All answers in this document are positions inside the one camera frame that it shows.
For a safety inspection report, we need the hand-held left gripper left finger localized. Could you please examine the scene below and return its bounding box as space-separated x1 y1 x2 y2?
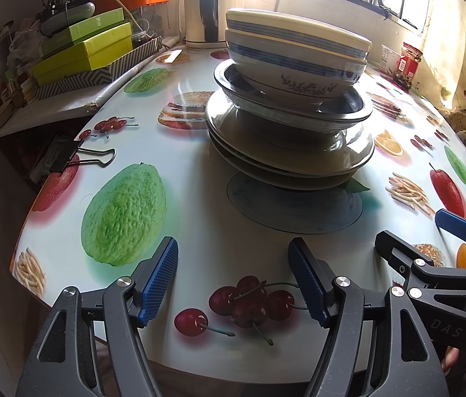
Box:
16 236 180 397

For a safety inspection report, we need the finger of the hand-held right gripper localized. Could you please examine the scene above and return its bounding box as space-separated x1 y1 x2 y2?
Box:
375 231 466 346
435 209 466 270

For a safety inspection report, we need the cluster of small bottles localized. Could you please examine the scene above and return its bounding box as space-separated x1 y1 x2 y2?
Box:
0 66 39 133

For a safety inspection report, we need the person's right hand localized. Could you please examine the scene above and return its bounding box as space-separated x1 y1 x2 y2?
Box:
441 346 462 376

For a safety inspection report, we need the red label sauce jar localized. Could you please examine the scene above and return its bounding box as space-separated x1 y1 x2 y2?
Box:
396 42 424 89

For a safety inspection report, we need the round clear disc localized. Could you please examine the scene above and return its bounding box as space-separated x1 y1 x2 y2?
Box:
227 171 363 234

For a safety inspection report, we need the striped gift box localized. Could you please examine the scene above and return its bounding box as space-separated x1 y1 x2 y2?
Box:
34 35 163 100

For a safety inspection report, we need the kettle base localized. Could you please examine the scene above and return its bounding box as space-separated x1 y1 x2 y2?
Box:
184 38 230 49

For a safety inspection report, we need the white charging cable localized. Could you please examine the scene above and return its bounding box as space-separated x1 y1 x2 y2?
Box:
92 0 143 34

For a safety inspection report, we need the yellow-green box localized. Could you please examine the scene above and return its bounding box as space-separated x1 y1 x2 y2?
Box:
30 22 134 87

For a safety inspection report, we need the stack of bowls and plates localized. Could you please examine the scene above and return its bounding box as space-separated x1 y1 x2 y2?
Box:
205 91 376 174

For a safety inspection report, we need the white and red carton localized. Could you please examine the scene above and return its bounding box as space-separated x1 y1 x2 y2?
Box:
377 47 401 71

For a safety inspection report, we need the clear plastic jar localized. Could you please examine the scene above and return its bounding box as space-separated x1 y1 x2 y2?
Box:
131 29 153 50

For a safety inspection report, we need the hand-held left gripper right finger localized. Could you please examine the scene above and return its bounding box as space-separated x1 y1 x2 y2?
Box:
287 238 450 397

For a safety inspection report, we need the cream electric kettle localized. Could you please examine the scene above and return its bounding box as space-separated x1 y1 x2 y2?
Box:
185 0 233 44

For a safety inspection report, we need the fruit print tablecloth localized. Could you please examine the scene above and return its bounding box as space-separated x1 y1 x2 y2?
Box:
10 43 466 375

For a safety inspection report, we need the grey oval device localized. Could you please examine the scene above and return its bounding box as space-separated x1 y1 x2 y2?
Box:
40 1 96 36

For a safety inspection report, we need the blue striped floral bowl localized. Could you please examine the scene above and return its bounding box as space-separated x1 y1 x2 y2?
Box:
225 29 369 100

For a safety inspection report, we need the clear plastic bag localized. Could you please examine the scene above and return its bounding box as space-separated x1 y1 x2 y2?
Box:
7 29 45 69

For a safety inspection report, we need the black binder clip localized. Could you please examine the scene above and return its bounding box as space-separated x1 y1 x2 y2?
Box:
49 134 117 174

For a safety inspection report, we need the cream bowl with blue stripes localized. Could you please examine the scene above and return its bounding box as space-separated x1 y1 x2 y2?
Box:
225 7 373 61

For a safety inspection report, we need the green printed box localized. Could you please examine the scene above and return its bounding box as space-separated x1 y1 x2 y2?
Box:
43 8 125 56

